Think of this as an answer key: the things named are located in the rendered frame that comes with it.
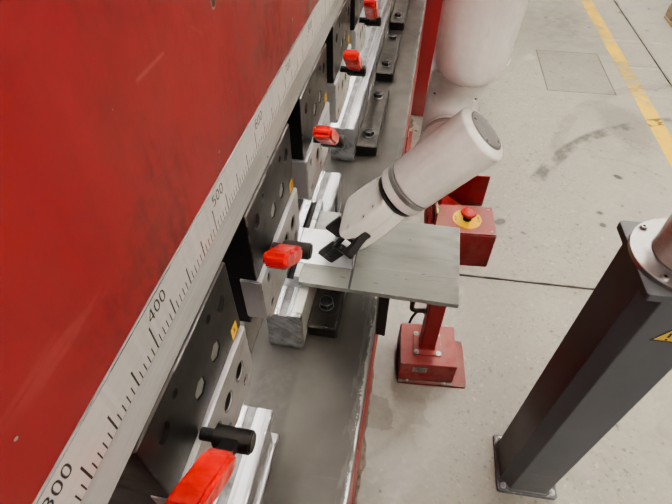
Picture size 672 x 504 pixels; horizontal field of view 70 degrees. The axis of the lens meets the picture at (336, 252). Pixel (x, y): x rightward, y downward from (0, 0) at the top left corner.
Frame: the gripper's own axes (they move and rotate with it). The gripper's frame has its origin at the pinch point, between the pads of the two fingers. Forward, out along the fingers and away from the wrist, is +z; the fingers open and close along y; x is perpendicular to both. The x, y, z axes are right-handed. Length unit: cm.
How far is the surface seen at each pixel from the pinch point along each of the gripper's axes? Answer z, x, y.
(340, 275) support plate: 0.4, 3.1, 5.8
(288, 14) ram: -30.2, -28.4, 11.3
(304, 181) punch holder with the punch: -13.7, -14.4, 9.4
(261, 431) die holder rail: 6.7, 0.4, 32.7
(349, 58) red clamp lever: -22.0, -17.8, -8.4
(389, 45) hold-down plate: 10, 7, -106
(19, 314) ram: -33, -31, 49
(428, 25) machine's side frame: 29, 39, -216
